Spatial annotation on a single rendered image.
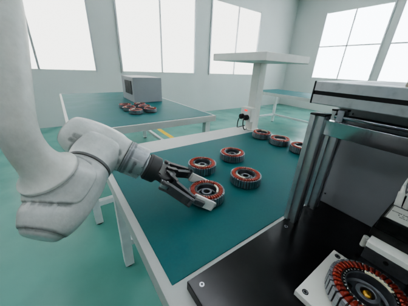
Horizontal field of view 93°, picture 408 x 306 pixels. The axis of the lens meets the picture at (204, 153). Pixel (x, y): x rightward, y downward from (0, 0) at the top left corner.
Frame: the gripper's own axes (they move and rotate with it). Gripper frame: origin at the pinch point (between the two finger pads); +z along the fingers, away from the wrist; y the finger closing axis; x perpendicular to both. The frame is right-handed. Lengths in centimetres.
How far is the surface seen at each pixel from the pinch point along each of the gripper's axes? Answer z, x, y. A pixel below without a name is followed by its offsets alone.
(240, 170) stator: 12.5, 8.4, -11.7
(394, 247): 16.4, 22.2, 32.4
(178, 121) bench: -5, -7, -100
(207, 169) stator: 1.8, 2.3, -13.2
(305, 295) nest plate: 10.3, 7.2, 32.4
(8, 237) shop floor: -70, -130, -66
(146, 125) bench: -24, -18, -88
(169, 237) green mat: -8.4, -7.3, 14.6
